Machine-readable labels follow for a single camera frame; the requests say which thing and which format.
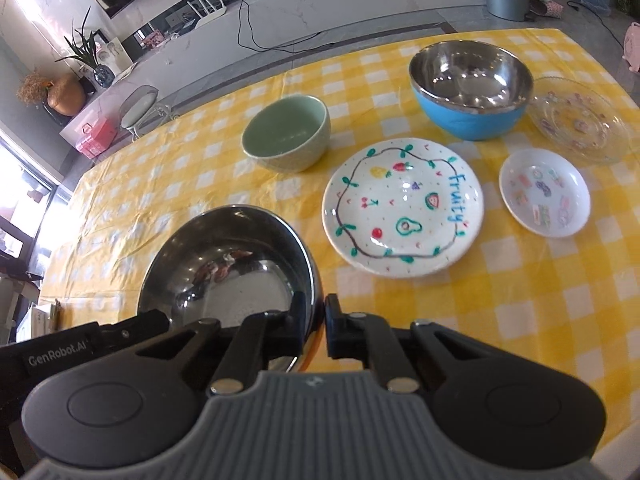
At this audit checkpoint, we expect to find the steel bowl orange outside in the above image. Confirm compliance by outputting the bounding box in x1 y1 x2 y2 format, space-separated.
138 205 322 350

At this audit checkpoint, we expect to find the white fruity painted plate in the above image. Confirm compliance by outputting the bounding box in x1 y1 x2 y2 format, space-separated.
321 138 485 278

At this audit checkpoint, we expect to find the green ceramic bowl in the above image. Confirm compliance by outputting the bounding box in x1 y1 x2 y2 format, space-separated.
241 94 331 174

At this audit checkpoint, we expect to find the small white patterned dish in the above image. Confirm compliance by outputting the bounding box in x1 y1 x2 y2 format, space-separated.
498 148 591 238

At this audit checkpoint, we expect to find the steel bowl blue outside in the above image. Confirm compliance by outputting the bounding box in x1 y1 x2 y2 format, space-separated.
408 40 534 141

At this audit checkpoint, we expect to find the clear glass floral plate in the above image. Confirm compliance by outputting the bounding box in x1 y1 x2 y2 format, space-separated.
527 77 630 164

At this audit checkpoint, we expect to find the pink plastic storage box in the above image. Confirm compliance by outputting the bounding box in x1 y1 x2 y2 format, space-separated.
76 118 117 159

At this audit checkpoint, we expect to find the orange round vase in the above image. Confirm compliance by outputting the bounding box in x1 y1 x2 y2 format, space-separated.
47 74 87 117

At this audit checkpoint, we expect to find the potted plant blue vase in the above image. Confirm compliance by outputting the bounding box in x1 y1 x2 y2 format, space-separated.
58 10 115 89

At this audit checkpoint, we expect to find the white wifi router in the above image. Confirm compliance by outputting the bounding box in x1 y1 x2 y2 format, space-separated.
186 0 227 25

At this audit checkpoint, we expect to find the white marble tv console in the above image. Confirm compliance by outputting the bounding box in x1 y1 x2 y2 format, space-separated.
60 0 486 145

